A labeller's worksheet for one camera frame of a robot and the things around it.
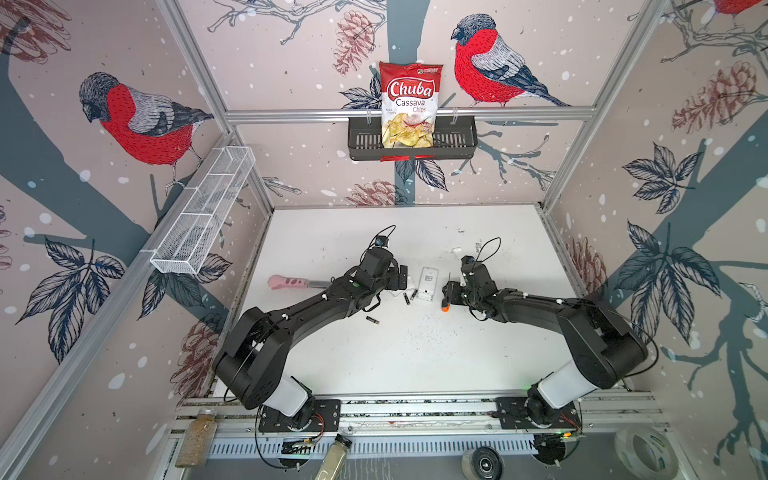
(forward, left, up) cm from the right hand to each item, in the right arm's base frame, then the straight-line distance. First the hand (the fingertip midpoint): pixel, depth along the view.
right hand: (446, 293), depth 94 cm
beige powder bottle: (-44, +28, +3) cm, 52 cm away
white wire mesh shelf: (-7, +67, +31) cm, 74 cm away
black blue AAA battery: (0, +11, -1) cm, 11 cm away
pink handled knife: (+2, +56, +2) cm, 56 cm away
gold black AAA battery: (-9, +23, -1) cm, 25 cm away
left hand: (+1, +16, +12) cm, 20 cm away
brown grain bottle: (-42, +60, +4) cm, 73 cm away
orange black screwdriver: (-4, 0, -1) cm, 4 cm away
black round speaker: (-43, -4, +8) cm, 44 cm away
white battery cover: (+19, -5, -2) cm, 20 cm away
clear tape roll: (-38, -46, -5) cm, 60 cm away
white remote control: (+4, +6, -1) cm, 7 cm away
